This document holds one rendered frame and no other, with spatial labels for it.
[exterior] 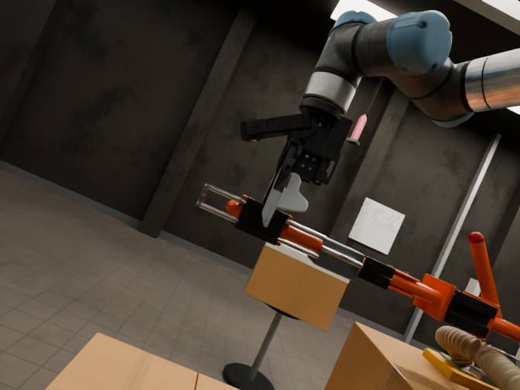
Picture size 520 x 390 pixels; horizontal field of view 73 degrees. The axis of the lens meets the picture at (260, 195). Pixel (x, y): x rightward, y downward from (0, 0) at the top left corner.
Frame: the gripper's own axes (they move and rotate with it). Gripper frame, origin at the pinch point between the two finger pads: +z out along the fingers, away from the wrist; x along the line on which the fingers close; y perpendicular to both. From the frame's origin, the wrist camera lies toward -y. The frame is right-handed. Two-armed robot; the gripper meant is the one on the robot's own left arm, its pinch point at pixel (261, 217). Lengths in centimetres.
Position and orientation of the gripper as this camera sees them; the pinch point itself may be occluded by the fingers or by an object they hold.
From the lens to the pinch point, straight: 55.9
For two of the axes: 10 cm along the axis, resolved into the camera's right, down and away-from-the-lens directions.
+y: 9.1, 4.0, 0.5
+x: -0.5, 0.0, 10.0
